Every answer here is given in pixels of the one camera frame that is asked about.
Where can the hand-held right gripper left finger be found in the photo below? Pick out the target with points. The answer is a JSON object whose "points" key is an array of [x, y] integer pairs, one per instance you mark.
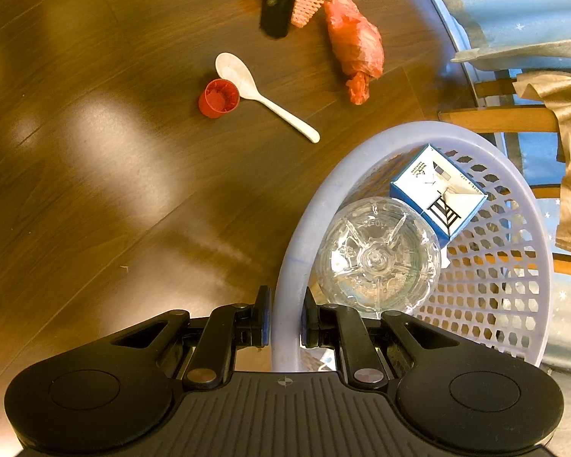
{"points": [[265, 316]]}

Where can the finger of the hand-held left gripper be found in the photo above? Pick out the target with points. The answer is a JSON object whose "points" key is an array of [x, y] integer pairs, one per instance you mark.
{"points": [[280, 0]]}

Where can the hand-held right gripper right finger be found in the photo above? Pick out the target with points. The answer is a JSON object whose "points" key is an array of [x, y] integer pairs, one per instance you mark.
{"points": [[309, 316]]}

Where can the orange foam fruit net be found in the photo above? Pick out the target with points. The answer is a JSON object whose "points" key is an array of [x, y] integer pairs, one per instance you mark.
{"points": [[307, 2]]}

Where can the red plastic bag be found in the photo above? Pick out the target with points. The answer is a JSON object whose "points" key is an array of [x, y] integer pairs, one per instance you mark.
{"points": [[354, 38]]}

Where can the white plastic spoon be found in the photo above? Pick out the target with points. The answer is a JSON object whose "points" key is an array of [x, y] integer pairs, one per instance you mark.
{"points": [[235, 74]]}

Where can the lavender plastic mesh basket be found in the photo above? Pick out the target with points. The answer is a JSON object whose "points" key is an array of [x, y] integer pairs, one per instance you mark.
{"points": [[304, 228]]}

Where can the red bottle cap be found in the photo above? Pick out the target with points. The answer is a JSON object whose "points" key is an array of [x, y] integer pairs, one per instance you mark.
{"points": [[219, 97]]}

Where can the blue and white milk carton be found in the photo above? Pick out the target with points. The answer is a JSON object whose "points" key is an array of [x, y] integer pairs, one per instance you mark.
{"points": [[428, 185]]}

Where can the clear plastic bottle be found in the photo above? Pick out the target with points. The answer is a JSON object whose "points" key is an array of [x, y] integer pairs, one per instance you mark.
{"points": [[376, 257]]}

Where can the blue starry cloth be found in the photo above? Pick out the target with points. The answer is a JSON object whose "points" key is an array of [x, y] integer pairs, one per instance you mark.
{"points": [[528, 0]]}

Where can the wooden chair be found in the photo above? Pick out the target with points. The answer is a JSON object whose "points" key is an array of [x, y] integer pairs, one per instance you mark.
{"points": [[495, 121]]}

